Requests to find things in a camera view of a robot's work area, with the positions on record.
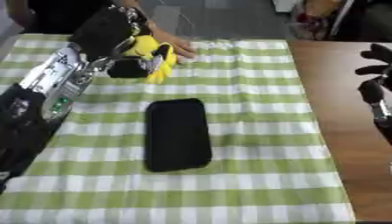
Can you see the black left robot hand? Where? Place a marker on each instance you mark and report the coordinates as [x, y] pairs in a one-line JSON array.
[[104, 29]]

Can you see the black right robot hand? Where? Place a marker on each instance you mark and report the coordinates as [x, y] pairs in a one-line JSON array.
[[375, 73]]

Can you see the yellow soft toy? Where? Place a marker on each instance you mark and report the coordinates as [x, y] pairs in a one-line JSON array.
[[148, 51]]

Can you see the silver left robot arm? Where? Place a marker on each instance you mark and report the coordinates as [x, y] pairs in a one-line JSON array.
[[48, 78]]

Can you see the person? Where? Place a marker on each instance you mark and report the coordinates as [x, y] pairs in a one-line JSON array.
[[66, 16]]

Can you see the person's hand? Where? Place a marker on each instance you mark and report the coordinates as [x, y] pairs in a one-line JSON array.
[[176, 42]]

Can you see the chair with bags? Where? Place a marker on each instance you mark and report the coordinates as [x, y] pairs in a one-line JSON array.
[[321, 17]]

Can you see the black rectangular tray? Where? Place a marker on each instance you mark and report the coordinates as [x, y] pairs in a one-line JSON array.
[[177, 134]]

